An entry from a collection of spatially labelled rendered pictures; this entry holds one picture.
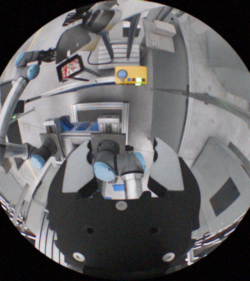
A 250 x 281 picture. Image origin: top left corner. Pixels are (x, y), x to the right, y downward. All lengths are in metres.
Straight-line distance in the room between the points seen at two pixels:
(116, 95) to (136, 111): 0.42
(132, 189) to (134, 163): 0.12
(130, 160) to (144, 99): 1.28
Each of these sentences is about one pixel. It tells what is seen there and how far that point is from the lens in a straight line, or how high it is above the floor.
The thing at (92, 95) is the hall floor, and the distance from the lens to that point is 1.67.
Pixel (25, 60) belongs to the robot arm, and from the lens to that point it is 0.62.
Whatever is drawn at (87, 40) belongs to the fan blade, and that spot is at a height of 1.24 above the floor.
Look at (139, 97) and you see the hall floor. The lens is 1.62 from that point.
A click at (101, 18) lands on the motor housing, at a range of 0.65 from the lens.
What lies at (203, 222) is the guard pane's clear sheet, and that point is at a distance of 0.75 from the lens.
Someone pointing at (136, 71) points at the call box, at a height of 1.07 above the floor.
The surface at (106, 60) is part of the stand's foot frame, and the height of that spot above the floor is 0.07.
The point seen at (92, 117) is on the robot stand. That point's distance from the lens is 1.50.
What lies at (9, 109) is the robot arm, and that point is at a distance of 0.46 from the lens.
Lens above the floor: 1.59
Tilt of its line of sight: 61 degrees down
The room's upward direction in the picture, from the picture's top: 176 degrees clockwise
